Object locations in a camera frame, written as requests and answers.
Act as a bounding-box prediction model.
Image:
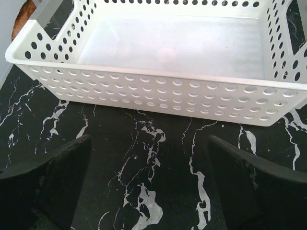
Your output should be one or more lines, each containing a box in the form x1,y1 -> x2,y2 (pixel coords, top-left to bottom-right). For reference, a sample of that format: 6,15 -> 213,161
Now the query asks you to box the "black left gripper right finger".
207,136 -> 307,230

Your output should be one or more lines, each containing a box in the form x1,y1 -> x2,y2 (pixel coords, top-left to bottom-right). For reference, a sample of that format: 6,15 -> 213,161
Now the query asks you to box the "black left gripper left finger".
0,135 -> 92,230

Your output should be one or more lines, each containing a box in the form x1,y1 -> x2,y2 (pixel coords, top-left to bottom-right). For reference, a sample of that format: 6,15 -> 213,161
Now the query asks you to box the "white perforated storage basket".
5,0 -> 307,127

